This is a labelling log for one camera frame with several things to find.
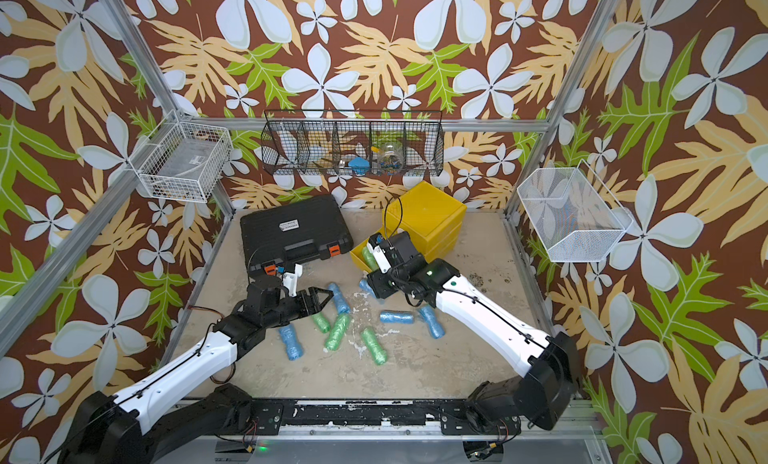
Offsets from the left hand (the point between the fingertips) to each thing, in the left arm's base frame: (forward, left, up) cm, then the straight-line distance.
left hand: (329, 292), depth 80 cm
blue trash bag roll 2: (-2, -19, -12) cm, 22 cm away
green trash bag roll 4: (-3, +3, -13) cm, 14 cm away
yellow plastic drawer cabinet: (+22, -29, +7) cm, 37 cm away
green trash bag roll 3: (-12, -14, -12) cm, 22 cm away
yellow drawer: (+17, -6, -5) cm, 19 cm away
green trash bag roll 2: (-6, -1, -13) cm, 14 cm away
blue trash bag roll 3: (-4, -31, -14) cm, 34 cm away
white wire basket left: (+33, +44, +19) cm, 58 cm away
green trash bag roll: (+15, -10, -5) cm, 19 cm away
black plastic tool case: (+26, +23, -9) cm, 36 cm away
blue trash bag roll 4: (+3, -2, -13) cm, 13 cm away
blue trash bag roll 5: (-11, +11, -13) cm, 20 cm away
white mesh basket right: (+20, -69, +11) cm, 72 cm away
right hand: (+3, -13, +5) cm, 14 cm away
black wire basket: (+48, -5, +16) cm, 50 cm away
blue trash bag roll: (+9, -9, -12) cm, 18 cm away
